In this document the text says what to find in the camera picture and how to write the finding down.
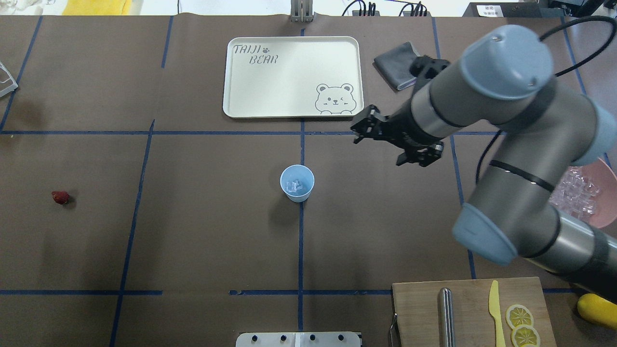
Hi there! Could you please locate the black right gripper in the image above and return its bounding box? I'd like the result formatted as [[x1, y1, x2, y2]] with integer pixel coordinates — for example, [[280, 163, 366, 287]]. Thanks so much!
[[350, 104, 444, 167]]

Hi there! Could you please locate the red strawberry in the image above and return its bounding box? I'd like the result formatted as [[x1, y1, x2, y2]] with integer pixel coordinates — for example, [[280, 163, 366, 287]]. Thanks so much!
[[51, 191, 70, 205]]

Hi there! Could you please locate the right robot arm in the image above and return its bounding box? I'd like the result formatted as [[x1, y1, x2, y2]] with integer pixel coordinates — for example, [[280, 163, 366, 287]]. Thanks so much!
[[351, 25, 617, 302]]

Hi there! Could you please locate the light blue plastic cup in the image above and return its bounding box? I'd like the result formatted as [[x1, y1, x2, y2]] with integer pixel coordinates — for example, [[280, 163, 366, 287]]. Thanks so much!
[[280, 164, 315, 203]]

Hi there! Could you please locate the pile of clear ice cubes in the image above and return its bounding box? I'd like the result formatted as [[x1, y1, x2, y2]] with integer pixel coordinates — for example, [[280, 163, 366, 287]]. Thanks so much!
[[549, 166, 601, 222]]

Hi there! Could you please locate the grey folded cloth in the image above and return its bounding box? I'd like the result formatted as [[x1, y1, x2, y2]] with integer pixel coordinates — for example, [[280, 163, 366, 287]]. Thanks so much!
[[373, 41, 419, 92]]

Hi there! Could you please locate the cream bear serving tray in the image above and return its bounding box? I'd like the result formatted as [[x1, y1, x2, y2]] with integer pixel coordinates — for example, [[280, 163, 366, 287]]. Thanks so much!
[[222, 37, 364, 119]]

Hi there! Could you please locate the wooden cutting board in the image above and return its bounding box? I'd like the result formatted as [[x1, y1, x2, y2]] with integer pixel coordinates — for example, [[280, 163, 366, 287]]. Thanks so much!
[[392, 277, 557, 347]]

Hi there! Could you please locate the yellow plastic knife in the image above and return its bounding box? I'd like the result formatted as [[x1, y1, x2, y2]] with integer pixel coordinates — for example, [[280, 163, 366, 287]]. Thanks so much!
[[488, 280, 506, 347]]

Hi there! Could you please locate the steel tube with black cap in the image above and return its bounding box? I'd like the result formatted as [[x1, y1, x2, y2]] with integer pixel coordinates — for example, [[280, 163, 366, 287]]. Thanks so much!
[[438, 287, 456, 347]]

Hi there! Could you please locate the pink plastic bowl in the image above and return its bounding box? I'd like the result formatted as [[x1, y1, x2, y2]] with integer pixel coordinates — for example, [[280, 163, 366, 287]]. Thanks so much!
[[581, 159, 617, 228]]

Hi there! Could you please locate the lemon slice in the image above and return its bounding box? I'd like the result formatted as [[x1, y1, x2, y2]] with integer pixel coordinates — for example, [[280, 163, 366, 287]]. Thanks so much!
[[510, 324, 541, 347], [505, 305, 534, 330]]

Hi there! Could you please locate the yellow lemon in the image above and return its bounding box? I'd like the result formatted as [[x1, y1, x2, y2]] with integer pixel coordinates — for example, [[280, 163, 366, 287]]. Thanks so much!
[[577, 294, 617, 330]]

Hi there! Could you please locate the yellow cloth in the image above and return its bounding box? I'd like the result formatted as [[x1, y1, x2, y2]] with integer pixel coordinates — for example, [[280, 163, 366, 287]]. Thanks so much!
[[62, 0, 133, 16]]

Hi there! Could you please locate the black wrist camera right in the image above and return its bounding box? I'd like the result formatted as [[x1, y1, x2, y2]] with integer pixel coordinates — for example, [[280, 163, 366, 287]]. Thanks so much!
[[409, 55, 450, 93]]

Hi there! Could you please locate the aluminium frame post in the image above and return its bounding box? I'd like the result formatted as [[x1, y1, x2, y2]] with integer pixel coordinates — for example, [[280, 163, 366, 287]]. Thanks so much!
[[290, 0, 314, 23]]

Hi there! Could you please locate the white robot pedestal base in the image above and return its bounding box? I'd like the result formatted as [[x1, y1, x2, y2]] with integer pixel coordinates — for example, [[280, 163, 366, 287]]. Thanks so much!
[[235, 331, 363, 347]]

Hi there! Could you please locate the white wire cup rack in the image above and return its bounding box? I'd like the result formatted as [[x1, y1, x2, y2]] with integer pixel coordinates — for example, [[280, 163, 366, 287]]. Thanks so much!
[[0, 62, 18, 97]]

